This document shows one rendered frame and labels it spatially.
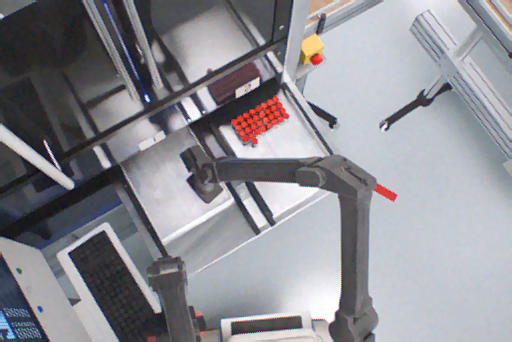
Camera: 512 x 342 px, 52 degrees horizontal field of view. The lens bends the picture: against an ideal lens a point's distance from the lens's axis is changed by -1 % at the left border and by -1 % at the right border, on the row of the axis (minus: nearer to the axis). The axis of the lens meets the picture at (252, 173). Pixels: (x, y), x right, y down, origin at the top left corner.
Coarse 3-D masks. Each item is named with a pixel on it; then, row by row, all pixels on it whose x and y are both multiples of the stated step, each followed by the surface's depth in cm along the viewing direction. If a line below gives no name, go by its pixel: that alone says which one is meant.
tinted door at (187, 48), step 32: (160, 0) 104; (192, 0) 110; (224, 0) 116; (256, 0) 124; (128, 32) 107; (160, 32) 114; (192, 32) 121; (224, 32) 129; (256, 32) 138; (160, 64) 125; (192, 64) 134; (224, 64) 144; (160, 96) 140
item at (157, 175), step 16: (160, 144) 175; (176, 144) 175; (192, 144) 175; (128, 160) 173; (144, 160) 173; (160, 160) 173; (176, 160) 173; (128, 176) 172; (144, 176) 172; (160, 176) 172; (176, 176) 172; (144, 192) 170; (160, 192) 170; (176, 192) 170; (192, 192) 170; (224, 192) 171; (144, 208) 167; (160, 208) 169; (176, 208) 169; (192, 208) 169; (208, 208) 169; (160, 224) 167; (176, 224) 168
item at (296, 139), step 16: (288, 96) 177; (288, 112) 178; (224, 128) 176; (288, 128) 177; (304, 128) 177; (240, 144) 175; (272, 144) 175; (288, 144) 175; (304, 144) 175; (320, 144) 173; (272, 192) 171; (288, 192) 171; (304, 192) 171; (272, 208) 169
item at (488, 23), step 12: (456, 0) 195; (468, 0) 189; (480, 0) 185; (492, 0) 182; (504, 0) 185; (468, 12) 193; (480, 12) 187; (492, 12) 184; (504, 12) 180; (480, 24) 190; (492, 24) 185; (504, 24) 183; (492, 36) 188; (504, 36) 183; (504, 48) 186
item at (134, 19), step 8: (128, 0) 87; (128, 8) 89; (128, 16) 92; (136, 16) 92; (136, 24) 94; (136, 32) 97; (144, 32) 98; (136, 40) 100; (144, 40) 100; (144, 48) 102; (144, 56) 106; (152, 56) 107; (152, 64) 109; (152, 72) 112; (152, 80) 117; (160, 80) 118; (160, 88) 120
